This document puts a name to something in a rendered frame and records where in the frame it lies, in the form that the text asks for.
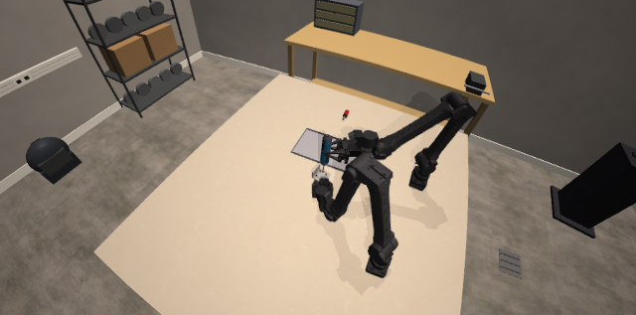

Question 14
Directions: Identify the dark blue nut driver barrel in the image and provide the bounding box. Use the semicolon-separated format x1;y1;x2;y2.
320;134;332;173

